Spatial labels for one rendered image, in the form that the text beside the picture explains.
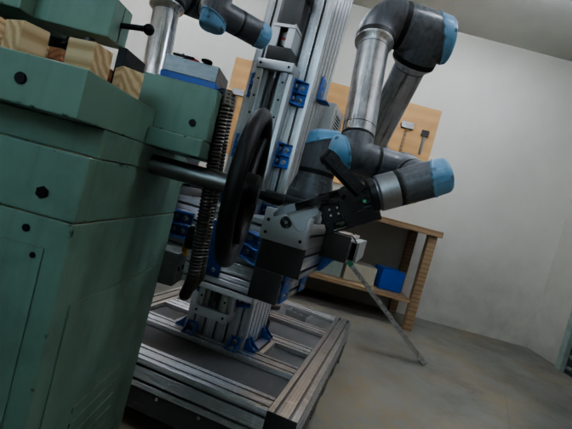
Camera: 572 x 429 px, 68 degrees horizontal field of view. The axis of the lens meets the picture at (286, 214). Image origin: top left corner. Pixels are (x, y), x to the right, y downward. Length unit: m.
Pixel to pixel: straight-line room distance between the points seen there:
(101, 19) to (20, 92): 0.30
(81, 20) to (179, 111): 0.23
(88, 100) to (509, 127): 4.24
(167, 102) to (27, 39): 0.23
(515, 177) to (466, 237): 0.72
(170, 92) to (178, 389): 0.90
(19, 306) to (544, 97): 4.55
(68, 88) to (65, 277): 0.25
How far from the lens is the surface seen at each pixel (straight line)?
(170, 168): 0.78
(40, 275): 0.64
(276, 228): 1.18
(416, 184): 0.86
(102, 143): 0.62
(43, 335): 0.66
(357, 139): 0.94
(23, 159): 0.65
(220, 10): 1.27
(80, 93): 0.56
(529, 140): 4.64
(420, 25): 1.16
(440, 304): 4.40
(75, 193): 0.61
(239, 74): 4.22
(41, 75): 0.59
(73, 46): 0.64
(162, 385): 1.41
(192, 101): 0.76
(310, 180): 1.30
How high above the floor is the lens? 0.82
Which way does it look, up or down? 3 degrees down
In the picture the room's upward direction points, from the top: 15 degrees clockwise
